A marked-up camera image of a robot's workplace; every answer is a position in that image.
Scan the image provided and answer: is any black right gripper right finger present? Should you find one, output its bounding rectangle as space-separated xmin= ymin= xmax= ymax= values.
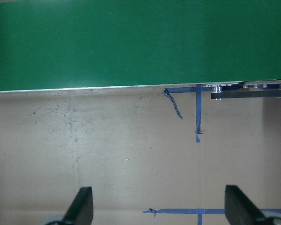
xmin=224 ymin=185 xmax=266 ymax=225

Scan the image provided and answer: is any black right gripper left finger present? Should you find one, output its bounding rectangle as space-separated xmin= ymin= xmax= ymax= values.
xmin=61 ymin=187 xmax=94 ymax=225

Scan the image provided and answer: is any green conveyor belt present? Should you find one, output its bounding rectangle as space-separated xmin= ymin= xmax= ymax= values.
xmin=0 ymin=0 xmax=281 ymax=92

